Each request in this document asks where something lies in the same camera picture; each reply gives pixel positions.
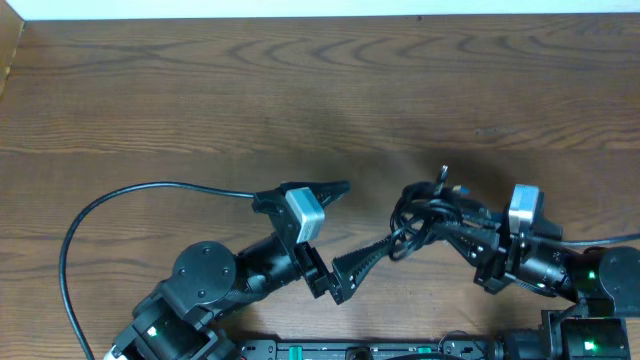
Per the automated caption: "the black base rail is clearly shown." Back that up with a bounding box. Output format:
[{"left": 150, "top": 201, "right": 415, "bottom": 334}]
[{"left": 239, "top": 337, "right": 486, "bottom": 360}]

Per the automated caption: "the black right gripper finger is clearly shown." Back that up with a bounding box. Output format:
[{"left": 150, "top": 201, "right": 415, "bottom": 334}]
[
  {"left": 451, "top": 198, "right": 503, "bottom": 228},
  {"left": 432, "top": 223, "right": 500, "bottom": 265}
]

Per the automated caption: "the black left camera cable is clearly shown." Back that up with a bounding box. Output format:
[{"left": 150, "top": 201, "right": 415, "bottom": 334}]
[{"left": 58, "top": 181, "right": 256, "bottom": 360}]

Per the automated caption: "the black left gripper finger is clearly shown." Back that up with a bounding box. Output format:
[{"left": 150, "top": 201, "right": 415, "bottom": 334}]
[
  {"left": 331, "top": 238, "right": 393, "bottom": 300},
  {"left": 280, "top": 180, "right": 351, "bottom": 208}
]

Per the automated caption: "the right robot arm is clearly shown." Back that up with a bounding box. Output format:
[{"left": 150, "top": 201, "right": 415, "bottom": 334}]
[{"left": 429, "top": 194, "right": 639, "bottom": 359}]

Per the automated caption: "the black USB cable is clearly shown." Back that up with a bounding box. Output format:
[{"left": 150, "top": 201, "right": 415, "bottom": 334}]
[{"left": 388, "top": 165, "right": 474, "bottom": 262}]

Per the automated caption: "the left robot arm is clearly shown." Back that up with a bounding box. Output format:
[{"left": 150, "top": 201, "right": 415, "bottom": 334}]
[{"left": 106, "top": 181, "right": 393, "bottom": 359}]

